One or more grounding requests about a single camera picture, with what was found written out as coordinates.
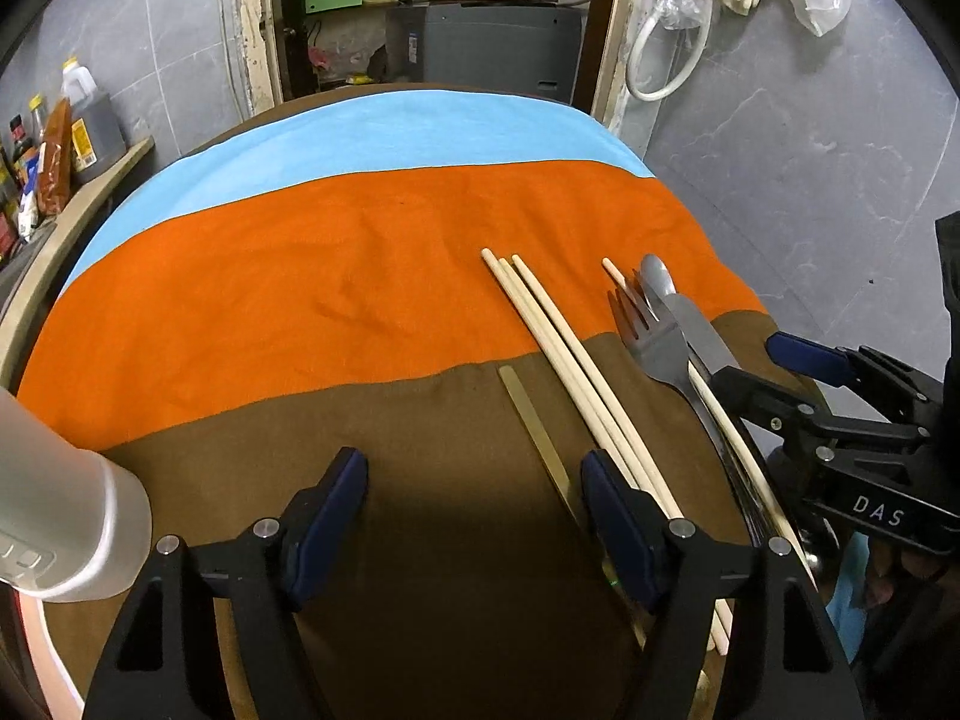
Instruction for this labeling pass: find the wooden shelf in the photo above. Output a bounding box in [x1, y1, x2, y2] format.
[281, 0, 391, 95]

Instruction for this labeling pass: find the blue white packet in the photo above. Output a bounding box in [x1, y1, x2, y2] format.
[18, 157, 43, 238]

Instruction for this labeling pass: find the white plastic utensil holder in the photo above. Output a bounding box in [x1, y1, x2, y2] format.
[0, 388, 153, 602]

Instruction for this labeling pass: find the wooden door frame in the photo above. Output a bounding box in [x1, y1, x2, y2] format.
[238, 0, 665, 155]

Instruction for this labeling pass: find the dark liquid plastic jug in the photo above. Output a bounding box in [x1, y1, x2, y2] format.
[60, 56, 127, 185]

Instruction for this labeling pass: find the red spice bag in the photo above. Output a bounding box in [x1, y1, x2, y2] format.
[39, 99, 74, 215]

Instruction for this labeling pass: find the grey cabinet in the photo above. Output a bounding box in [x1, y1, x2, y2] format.
[385, 4, 584, 102]

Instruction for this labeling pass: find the wooden chopstick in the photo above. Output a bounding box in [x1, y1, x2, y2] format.
[481, 247, 730, 653]
[510, 255, 680, 523]
[601, 258, 815, 586]
[496, 258, 665, 520]

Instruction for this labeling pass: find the metal spoon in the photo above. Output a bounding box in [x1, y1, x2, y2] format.
[639, 253, 680, 316]

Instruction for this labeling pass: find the beige countertop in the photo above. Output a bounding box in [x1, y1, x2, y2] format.
[0, 136, 156, 361]

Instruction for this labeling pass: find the striped blue orange brown tablecloth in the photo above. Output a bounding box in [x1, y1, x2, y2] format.
[16, 82, 818, 720]

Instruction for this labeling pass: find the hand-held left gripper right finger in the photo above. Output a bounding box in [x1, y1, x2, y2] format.
[580, 448, 863, 720]

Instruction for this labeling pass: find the person's right hand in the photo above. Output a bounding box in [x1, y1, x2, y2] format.
[866, 536, 960, 584]

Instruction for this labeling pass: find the gold metal utensil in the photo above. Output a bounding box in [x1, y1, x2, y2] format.
[499, 365, 593, 533]

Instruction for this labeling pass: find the metal table knife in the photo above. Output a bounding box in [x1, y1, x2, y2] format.
[660, 294, 742, 385]

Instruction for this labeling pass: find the white hose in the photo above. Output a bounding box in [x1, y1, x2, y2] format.
[626, 0, 713, 102]

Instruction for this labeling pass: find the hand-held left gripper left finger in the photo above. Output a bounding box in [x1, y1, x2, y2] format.
[81, 447, 370, 720]

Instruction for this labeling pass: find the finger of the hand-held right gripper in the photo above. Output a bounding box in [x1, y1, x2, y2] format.
[765, 330, 940, 422]
[707, 362, 925, 467]

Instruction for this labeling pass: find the grey fork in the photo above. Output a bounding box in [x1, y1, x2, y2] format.
[609, 285, 732, 458]

